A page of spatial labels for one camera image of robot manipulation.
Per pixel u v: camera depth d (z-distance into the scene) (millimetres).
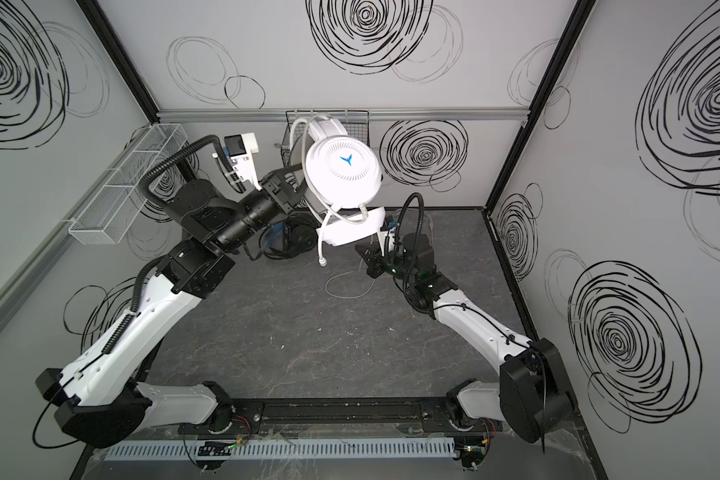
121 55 783
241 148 456
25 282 556
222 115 910
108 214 724
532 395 407
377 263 684
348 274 991
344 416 756
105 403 387
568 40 757
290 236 1024
